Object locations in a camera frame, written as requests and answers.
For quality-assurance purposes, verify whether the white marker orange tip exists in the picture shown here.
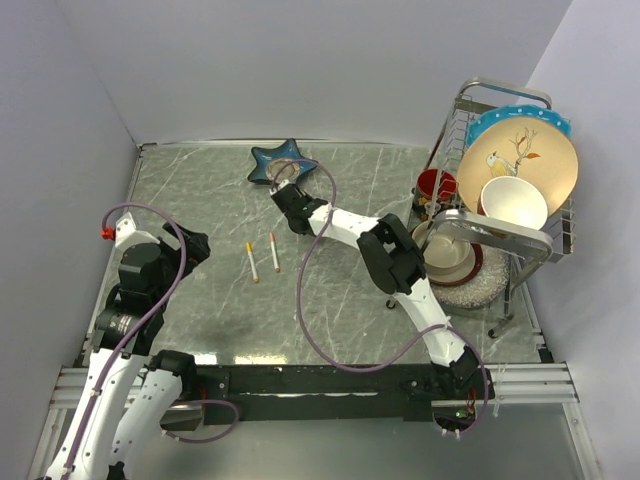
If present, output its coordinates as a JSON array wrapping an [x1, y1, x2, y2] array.
[[269, 232, 281, 273]]

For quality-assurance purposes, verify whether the white marker yellow tip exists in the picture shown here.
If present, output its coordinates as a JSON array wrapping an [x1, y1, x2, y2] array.
[[246, 242, 260, 284]]

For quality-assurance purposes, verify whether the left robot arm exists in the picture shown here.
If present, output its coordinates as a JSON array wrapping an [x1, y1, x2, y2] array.
[[44, 214, 211, 479]]

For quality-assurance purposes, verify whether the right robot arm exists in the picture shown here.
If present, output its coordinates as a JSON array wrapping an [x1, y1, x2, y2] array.
[[270, 181, 489, 399]]

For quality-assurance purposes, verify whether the blue star-shaped dish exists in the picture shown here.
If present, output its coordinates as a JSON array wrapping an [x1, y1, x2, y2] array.
[[247, 138, 317, 186]]

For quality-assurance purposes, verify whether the red cup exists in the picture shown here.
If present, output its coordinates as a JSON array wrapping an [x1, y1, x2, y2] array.
[[412, 168, 457, 221]]

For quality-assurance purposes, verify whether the red rimmed bowl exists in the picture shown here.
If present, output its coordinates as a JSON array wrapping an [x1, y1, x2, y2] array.
[[411, 222, 484, 287]]

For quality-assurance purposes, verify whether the metal dish rack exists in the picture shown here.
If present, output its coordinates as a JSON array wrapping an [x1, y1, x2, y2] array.
[[406, 76, 579, 339]]

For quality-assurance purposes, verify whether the grey speckled plate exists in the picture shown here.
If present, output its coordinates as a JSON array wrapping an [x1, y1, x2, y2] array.
[[429, 243, 509, 309]]

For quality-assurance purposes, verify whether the white bowl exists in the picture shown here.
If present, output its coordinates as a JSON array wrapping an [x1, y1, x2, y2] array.
[[477, 176, 549, 230]]

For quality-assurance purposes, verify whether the tan bird plate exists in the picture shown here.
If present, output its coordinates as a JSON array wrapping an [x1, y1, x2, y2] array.
[[456, 117, 579, 214]]

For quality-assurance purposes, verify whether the blue dotted plate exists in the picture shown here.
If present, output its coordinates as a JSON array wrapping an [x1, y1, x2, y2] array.
[[466, 104, 572, 147]]

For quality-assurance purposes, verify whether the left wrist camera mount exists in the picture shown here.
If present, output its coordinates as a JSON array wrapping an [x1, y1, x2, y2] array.
[[100, 213, 156, 252]]

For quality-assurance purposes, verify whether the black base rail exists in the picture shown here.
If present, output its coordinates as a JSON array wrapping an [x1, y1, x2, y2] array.
[[176, 363, 495, 422]]

